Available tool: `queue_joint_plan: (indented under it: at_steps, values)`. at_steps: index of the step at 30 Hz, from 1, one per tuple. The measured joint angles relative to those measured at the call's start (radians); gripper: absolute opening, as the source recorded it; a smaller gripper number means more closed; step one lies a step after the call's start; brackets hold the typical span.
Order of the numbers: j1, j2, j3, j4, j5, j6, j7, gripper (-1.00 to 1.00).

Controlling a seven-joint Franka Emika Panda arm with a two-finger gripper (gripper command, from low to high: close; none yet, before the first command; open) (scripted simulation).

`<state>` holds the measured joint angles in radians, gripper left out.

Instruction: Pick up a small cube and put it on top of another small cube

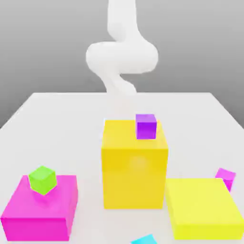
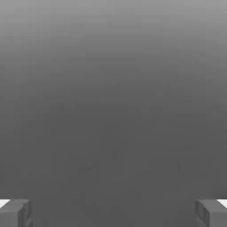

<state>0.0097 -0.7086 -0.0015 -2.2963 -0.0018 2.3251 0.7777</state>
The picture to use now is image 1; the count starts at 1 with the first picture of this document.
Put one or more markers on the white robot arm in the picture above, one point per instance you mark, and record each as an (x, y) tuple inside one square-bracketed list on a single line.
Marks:
[(122, 55)]

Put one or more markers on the small purple cube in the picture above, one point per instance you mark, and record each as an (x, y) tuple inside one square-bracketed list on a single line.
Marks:
[(146, 127)]

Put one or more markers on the small green cube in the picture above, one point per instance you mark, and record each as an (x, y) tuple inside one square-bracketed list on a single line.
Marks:
[(43, 181)]

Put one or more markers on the small magenta cube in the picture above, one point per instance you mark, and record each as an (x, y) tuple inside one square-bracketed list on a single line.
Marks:
[(226, 177)]

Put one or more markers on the small cyan cube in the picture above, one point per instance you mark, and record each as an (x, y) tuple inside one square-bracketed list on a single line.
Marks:
[(145, 240)]

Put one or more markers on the large pale yellow box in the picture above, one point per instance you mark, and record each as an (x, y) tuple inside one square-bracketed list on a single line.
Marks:
[(202, 207)]

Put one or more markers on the large magenta box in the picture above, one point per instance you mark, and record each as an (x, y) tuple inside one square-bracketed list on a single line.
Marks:
[(38, 213)]

